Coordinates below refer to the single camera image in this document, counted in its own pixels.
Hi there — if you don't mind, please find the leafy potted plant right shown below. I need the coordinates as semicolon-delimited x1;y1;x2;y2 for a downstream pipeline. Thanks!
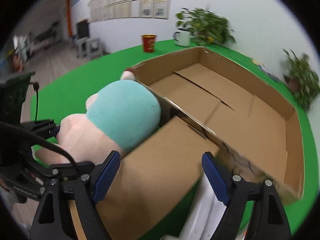
283;49;319;112

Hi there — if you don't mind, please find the white hair dryer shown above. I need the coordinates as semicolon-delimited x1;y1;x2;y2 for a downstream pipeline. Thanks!
163;174;247;240

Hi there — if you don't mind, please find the leafy potted plant left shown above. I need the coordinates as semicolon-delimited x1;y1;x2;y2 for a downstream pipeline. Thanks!
175;8;236;46

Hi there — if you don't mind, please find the cardboard divider piece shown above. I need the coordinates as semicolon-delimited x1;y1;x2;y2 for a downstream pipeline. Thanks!
69;115;220;240

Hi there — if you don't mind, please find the grey plastic stool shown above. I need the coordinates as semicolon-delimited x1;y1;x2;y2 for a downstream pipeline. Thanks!
75;37;103;60

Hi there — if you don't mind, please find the white enamel mug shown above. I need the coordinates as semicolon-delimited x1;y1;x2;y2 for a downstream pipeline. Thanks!
173;28;191;47

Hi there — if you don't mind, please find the large open cardboard box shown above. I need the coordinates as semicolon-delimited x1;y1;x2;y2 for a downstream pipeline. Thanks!
133;47;304;204

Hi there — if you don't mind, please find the red paper cup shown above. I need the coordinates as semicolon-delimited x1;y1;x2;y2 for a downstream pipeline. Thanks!
142;34;157;53

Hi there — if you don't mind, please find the teal and pink plush toy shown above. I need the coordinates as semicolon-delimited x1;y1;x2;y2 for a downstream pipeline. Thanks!
35;70;162;165

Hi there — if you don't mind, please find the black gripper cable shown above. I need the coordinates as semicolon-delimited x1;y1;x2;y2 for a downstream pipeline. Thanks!
0;121;81;181

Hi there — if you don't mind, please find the leafy potted plant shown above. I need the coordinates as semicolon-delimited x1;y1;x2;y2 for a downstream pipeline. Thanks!
175;8;236;46
283;49;319;112

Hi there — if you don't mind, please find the colourful packet on table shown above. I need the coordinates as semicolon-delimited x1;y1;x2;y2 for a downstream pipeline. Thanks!
251;59;281;82

